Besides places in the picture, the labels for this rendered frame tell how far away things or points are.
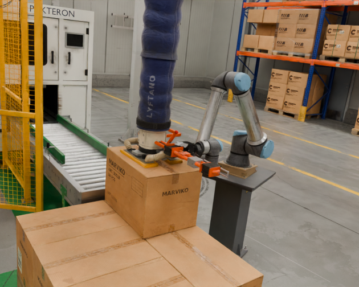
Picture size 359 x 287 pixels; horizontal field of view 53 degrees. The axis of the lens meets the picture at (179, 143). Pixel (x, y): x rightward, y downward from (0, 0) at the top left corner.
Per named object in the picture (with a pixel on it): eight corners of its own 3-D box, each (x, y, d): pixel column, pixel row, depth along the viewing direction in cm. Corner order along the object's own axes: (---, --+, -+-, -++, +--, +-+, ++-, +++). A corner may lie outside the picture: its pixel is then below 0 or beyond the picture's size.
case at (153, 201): (104, 199, 264) (106, 147, 253) (151, 191, 286) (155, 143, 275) (142, 239, 217) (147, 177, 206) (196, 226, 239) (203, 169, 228)
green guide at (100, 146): (56, 120, 470) (56, 114, 467) (64, 120, 476) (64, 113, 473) (109, 158, 347) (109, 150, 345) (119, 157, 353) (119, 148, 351)
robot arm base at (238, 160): (229, 159, 302) (231, 147, 300) (251, 163, 295) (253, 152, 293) (223, 163, 284) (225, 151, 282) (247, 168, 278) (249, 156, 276)
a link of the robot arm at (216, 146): (223, 154, 238) (224, 140, 235) (208, 156, 230) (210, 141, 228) (213, 151, 245) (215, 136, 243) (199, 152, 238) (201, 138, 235)
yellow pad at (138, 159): (119, 151, 246) (119, 144, 245) (132, 150, 252) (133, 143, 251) (144, 168, 220) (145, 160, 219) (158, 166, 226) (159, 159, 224)
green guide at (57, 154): (12, 122, 438) (12, 115, 436) (21, 122, 444) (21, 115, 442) (53, 165, 316) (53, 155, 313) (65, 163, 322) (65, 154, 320)
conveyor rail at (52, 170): (9, 134, 441) (9, 119, 435) (14, 134, 444) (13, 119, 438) (78, 216, 264) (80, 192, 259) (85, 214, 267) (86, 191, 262)
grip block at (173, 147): (162, 153, 220) (163, 144, 218) (175, 151, 226) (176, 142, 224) (170, 157, 214) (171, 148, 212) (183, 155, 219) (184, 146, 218)
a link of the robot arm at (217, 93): (213, 66, 247) (183, 160, 249) (227, 68, 238) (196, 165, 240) (223, 72, 255) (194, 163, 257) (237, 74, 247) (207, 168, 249)
